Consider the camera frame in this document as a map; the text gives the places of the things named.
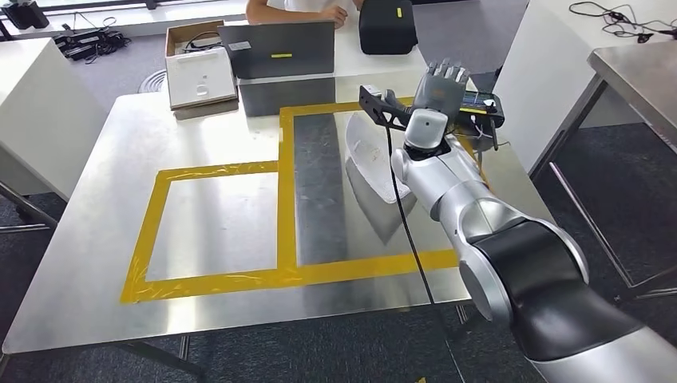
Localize person's hand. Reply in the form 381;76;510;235
316;4;350;30

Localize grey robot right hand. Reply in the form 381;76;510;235
383;57;471;126

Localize white plastic shell part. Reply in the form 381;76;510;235
344;112;420;205

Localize steel workbench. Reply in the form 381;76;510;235
1;67;557;383

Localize person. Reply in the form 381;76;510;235
245;0;367;30

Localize black handheld controller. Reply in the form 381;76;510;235
453;89;507;152

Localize black bag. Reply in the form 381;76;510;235
358;0;420;57

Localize grey laptop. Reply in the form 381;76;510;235
217;20;338;81

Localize white desk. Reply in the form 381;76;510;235
492;0;677;174
0;37;110;203

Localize white flat box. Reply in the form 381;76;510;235
164;46;240;112

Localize open cardboard box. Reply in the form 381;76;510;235
164;18;227;59

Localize grey round floor cover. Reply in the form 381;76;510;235
137;69;168;95

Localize steel table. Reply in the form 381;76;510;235
528;39;677;303

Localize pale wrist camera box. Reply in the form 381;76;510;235
403;108;452;152

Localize black camera bracket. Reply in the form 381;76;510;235
358;83;414;132

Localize black cable loop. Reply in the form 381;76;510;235
181;30;224;55

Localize yellow tape frame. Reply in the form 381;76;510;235
120;96;497;306

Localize black desk cables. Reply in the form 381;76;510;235
568;0;677;45

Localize black cable bundle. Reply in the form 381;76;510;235
51;11;133;65

